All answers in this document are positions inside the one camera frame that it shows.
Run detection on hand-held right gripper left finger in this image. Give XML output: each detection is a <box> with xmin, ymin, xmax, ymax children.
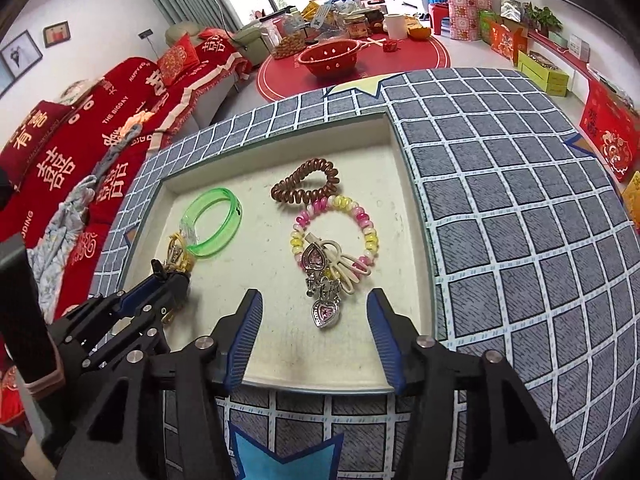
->
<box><xmin>55</xmin><ymin>288</ymin><xmax>264</xmax><ymax>480</ymax></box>

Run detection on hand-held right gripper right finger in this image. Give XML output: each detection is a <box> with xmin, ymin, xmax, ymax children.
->
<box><xmin>366</xmin><ymin>288</ymin><xmax>576</xmax><ymax>480</ymax></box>

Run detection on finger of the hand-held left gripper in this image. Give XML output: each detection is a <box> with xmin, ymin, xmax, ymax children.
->
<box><xmin>75</xmin><ymin>259</ymin><xmax>173</xmax><ymax>321</ymax></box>
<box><xmin>107</xmin><ymin>272</ymin><xmax>193</xmax><ymax>341</ymax></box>

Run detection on gold keychain clasp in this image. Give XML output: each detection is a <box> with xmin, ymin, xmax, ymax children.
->
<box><xmin>157</xmin><ymin>232</ymin><xmax>197</xmax><ymax>326</ymax></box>

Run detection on heart pendant keychain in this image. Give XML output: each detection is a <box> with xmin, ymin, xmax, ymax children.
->
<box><xmin>299</xmin><ymin>232</ymin><xmax>373</xmax><ymax>331</ymax></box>

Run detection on shallow beige tray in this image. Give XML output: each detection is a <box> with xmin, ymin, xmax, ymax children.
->
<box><xmin>119</xmin><ymin>112</ymin><xmax>448</xmax><ymax>395</ymax></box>

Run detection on multicolour spiral bracelet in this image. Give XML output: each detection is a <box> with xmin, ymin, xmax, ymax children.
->
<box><xmin>289</xmin><ymin>194</ymin><xmax>379</xmax><ymax>281</ymax></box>

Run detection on green translucent bangle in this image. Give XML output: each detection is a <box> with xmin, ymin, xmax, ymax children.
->
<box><xmin>179</xmin><ymin>187</ymin><xmax>245</xmax><ymax>260</ymax></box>

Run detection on pale floral blanket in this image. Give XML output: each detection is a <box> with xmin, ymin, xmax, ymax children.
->
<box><xmin>27</xmin><ymin>175</ymin><xmax>101</xmax><ymax>321</ymax></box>

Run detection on grey garment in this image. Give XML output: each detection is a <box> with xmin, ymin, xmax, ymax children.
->
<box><xmin>92</xmin><ymin>120</ymin><xmax>151</xmax><ymax>181</ymax></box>

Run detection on peach cloth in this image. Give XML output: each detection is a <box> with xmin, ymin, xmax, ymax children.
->
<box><xmin>122</xmin><ymin>112</ymin><xmax>156</xmax><ymax>133</ymax></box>

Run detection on grey checked cloth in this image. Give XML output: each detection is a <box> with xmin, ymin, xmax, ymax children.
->
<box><xmin>87</xmin><ymin>67</ymin><xmax>636</xmax><ymax>480</ymax></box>

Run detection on sofa with red cover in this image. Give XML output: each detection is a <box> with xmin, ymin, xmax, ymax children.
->
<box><xmin>0</xmin><ymin>30</ymin><xmax>251</xmax><ymax>321</ymax></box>

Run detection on large red gold-lettered cushion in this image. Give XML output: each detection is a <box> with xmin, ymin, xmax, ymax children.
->
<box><xmin>0</xmin><ymin>100</ymin><xmax>76</xmax><ymax>191</ymax></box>

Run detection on pale patterned pillow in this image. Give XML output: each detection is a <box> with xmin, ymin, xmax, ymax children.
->
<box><xmin>55</xmin><ymin>79</ymin><xmax>103</xmax><ymax>106</ymax></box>

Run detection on red cushion with gold medallion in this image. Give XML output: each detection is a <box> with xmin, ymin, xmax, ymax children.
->
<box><xmin>156</xmin><ymin>34</ymin><xmax>201</xmax><ymax>86</ymax></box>

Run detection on beige armchair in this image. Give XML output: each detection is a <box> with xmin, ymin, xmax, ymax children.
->
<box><xmin>165</xmin><ymin>21</ymin><xmax>273</xmax><ymax>68</ymax></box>

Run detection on medium framed photo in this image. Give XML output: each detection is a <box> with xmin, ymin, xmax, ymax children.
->
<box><xmin>0</xmin><ymin>30</ymin><xmax>43</xmax><ymax>78</ymax></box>

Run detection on clear jar of snacks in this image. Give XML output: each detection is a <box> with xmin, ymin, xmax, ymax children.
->
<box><xmin>270</xmin><ymin>20</ymin><xmax>306</xmax><ymax>59</ymax></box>

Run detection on small framed red picture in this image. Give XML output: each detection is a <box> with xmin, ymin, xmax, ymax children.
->
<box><xmin>42</xmin><ymin>21</ymin><xmax>71</xmax><ymax>48</ymax></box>

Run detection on red colander basket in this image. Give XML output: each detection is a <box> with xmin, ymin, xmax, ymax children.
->
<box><xmin>296</xmin><ymin>40</ymin><xmax>362</xmax><ymax>79</ymax></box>

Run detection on round red rug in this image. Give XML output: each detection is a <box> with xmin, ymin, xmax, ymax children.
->
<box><xmin>256</xmin><ymin>35</ymin><xmax>451</xmax><ymax>103</ymax></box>

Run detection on gold and red box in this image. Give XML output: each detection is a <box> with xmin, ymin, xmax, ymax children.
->
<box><xmin>622</xmin><ymin>170</ymin><xmax>640</xmax><ymax>231</ymax></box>

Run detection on yellow green flat boxes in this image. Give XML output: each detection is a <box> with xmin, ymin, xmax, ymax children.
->
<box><xmin>516</xmin><ymin>50</ymin><xmax>571</xmax><ymax>97</ymax></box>

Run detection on large red dragon box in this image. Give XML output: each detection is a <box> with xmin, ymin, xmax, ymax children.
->
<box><xmin>580</xmin><ymin>80</ymin><xmax>640</xmax><ymax>183</ymax></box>

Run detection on white paper roll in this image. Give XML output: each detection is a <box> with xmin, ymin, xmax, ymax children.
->
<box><xmin>384</xmin><ymin>12</ymin><xmax>407</xmax><ymax>40</ymax></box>

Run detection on jar with red label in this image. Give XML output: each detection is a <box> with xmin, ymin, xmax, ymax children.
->
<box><xmin>344</xmin><ymin>14</ymin><xmax>370</xmax><ymax>38</ymax></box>

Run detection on red orange gift box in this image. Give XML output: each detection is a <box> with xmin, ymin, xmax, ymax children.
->
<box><xmin>490</xmin><ymin>20</ymin><xmax>530</xmax><ymax>63</ymax></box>

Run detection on pile of snack packets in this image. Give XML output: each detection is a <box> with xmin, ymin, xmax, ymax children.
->
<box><xmin>285</xmin><ymin>0</ymin><xmax>396</xmax><ymax>41</ymax></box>

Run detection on red plastic stool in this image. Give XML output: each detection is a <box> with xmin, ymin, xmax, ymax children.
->
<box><xmin>429</xmin><ymin>2</ymin><xmax>451</xmax><ymax>35</ymax></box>

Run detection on green gift box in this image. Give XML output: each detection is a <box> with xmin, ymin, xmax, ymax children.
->
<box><xmin>479</xmin><ymin>9</ymin><xmax>498</xmax><ymax>43</ymax></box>

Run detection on red low cabinet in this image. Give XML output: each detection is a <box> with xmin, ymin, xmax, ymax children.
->
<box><xmin>527</xmin><ymin>30</ymin><xmax>601</xmax><ymax>81</ymax></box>

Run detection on tall red patterned gift box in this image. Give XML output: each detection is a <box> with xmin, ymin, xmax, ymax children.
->
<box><xmin>445</xmin><ymin>0</ymin><xmax>493</xmax><ymax>41</ymax></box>

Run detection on small white box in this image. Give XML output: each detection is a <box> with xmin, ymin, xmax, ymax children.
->
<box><xmin>567</xmin><ymin>35</ymin><xmax>591</xmax><ymax>61</ymax></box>

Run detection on potted green plant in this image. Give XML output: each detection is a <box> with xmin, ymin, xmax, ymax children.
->
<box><xmin>524</xmin><ymin>5</ymin><xmax>563</xmax><ymax>38</ymax></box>

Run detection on brown spiral hair tie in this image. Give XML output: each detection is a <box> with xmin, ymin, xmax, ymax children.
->
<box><xmin>270</xmin><ymin>159</ymin><xmax>341</xmax><ymax>207</ymax></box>

